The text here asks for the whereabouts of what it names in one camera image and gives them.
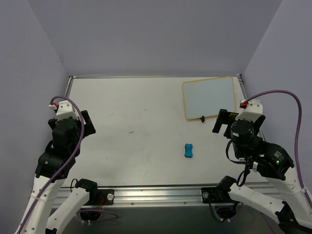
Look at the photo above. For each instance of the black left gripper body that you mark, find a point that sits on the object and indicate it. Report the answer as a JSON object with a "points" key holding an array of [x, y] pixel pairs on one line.
{"points": [[87, 122]]}

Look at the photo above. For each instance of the aluminium front rail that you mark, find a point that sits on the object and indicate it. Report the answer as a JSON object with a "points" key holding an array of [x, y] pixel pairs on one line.
{"points": [[165, 196]]}

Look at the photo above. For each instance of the blue bone shaped eraser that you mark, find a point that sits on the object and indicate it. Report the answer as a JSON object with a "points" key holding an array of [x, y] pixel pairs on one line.
{"points": [[188, 150]]}

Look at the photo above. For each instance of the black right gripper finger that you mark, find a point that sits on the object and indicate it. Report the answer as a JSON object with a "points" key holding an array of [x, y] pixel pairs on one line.
{"points": [[223, 118], [258, 123]]}

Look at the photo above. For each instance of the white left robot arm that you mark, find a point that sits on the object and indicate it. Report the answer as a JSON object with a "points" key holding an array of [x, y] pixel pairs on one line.
{"points": [[52, 170]]}

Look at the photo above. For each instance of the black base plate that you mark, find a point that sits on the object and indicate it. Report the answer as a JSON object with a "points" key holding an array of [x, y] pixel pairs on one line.
{"points": [[214, 195], [101, 197]]}

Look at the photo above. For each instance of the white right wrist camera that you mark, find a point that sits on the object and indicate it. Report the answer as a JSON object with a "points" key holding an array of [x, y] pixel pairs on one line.
{"points": [[252, 110]]}

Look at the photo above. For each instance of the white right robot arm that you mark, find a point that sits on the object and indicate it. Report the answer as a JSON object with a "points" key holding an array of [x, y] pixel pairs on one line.
{"points": [[292, 212]]}

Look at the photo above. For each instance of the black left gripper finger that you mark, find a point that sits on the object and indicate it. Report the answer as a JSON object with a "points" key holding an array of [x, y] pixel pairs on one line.
{"points": [[52, 123], [89, 128]]}

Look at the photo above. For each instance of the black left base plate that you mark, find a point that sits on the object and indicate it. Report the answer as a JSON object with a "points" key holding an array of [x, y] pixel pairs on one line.
{"points": [[101, 197]]}

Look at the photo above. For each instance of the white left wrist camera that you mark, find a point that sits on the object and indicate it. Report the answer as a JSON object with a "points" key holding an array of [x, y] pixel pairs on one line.
{"points": [[64, 110]]}

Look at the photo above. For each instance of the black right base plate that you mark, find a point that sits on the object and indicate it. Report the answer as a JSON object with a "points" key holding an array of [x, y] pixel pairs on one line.
{"points": [[214, 195]]}

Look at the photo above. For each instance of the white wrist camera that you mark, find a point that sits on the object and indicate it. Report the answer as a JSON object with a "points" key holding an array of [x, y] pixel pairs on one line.
{"points": [[64, 110], [252, 110]]}

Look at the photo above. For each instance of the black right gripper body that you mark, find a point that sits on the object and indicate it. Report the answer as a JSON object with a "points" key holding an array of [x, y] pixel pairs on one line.
{"points": [[221, 119]]}

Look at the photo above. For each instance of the yellow framed whiteboard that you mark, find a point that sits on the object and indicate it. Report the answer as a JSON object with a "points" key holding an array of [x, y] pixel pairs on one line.
{"points": [[205, 97]]}

